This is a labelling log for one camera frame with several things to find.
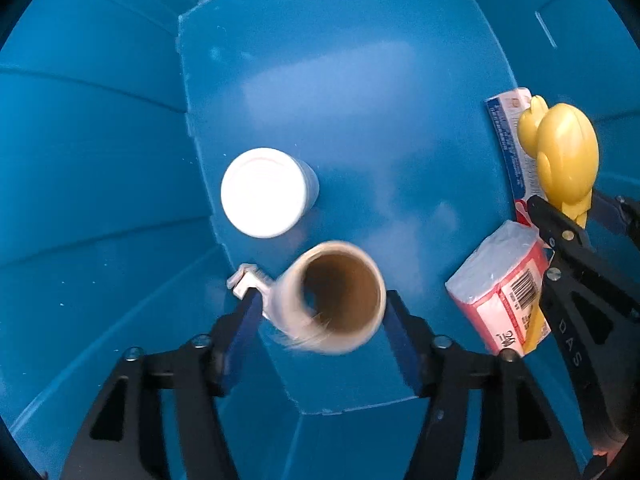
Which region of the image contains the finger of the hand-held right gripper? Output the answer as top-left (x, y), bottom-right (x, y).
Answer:
top-left (590, 189), bottom-right (640, 253)
top-left (527, 194), bottom-right (640, 453)

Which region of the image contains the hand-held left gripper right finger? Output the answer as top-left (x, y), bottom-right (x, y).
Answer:
top-left (385, 290), bottom-right (583, 480)

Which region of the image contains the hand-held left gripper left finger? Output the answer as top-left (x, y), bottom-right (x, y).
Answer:
top-left (60, 290), bottom-right (263, 480)

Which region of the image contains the cardboard tube roll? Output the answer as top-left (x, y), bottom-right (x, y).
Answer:
top-left (262, 241), bottom-right (388, 356)

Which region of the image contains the yellow plastic toy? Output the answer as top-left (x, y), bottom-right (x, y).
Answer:
top-left (517, 95), bottom-right (600, 356)

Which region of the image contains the red white packet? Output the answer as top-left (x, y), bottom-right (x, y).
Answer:
top-left (445, 220), bottom-right (553, 358)

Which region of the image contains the blue white carton box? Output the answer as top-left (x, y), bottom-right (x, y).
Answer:
top-left (484, 87), bottom-right (543, 226)

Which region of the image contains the white round jar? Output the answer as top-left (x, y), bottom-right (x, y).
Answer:
top-left (220, 147), bottom-right (320, 239)

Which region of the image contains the blue plastic crate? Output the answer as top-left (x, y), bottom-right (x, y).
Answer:
top-left (0, 0), bottom-right (640, 480)

